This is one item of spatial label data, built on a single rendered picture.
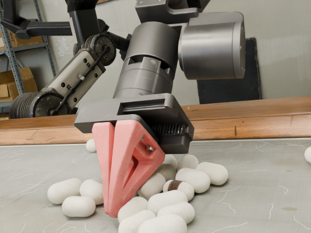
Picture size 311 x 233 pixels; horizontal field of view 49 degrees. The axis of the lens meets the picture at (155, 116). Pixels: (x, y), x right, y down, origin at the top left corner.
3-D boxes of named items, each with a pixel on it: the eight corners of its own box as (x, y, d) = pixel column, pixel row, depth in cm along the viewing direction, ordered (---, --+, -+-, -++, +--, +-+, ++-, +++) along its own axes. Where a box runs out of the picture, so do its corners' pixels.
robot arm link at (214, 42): (164, 31, 47) (145, -24, 40) (250, 24, 43) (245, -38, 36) (145, 101, 40) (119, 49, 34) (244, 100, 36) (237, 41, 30)
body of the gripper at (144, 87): (168, 110, 28) (181, 44, 32) (71, 118, 32) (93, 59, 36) (193, 146, 33) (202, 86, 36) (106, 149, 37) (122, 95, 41)
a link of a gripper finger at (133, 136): (115, 203, 25) (141, 99, 30) (43, 199, 28) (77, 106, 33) (153, 229, 30) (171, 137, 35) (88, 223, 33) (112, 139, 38)
